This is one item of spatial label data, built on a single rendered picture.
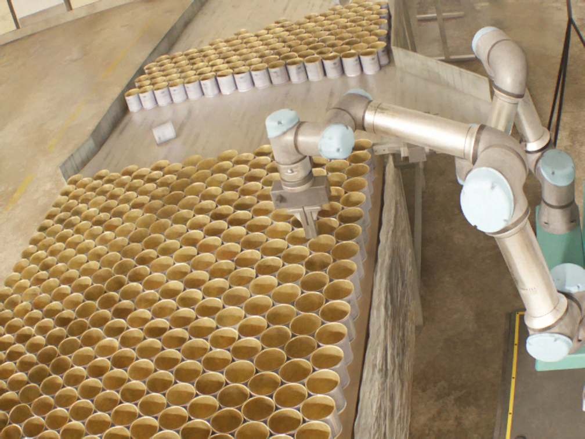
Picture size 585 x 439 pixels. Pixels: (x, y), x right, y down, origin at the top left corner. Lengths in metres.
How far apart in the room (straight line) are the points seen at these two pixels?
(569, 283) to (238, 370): 0.80
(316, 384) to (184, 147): 1.29
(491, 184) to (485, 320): 1.74
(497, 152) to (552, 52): 3.91
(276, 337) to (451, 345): 1.51
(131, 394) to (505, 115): 1.20
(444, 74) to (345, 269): 1.02
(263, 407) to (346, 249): 0.50
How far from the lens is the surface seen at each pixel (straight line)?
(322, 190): 1.63
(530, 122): 2.09
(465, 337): 2.98
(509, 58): 1.85
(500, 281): 3.21
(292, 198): 1.65
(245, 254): 1.76
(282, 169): 1.60
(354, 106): 1.59
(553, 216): 2.14
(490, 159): 1.40
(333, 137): 1.49
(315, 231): 1.71
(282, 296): 1.63
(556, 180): 2.06
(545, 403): 2.33
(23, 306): 1.96
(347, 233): 1.76
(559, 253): 2.09
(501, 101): 1.87
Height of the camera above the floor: 2.22
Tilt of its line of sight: 35 degrees down
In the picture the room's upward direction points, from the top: 16 degrees counter-clockwise
